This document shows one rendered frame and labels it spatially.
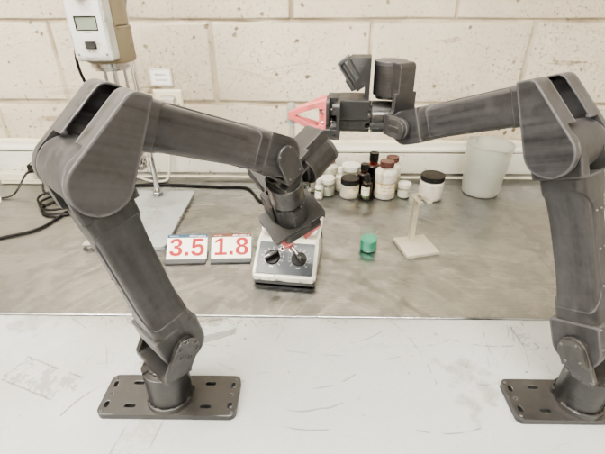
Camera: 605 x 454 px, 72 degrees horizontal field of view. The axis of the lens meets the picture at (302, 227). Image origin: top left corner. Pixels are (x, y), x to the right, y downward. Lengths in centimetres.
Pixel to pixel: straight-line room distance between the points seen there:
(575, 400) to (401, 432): 25
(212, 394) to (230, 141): 38
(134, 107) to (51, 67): 106
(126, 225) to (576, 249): 54
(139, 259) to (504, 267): 77
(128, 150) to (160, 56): 93
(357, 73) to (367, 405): 54
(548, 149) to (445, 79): 79
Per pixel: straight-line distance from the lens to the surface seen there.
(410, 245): 101
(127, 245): 49
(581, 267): 64
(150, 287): 53
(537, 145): 60
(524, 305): 93
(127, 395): 72
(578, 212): 62
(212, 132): 50
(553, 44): 145
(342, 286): 87
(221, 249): 96
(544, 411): 75
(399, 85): 76
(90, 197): 43
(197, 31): 131
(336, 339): 76
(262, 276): 86
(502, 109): 64
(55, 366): 82
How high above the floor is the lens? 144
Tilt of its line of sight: 31 degrees down
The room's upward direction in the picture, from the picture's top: straight up
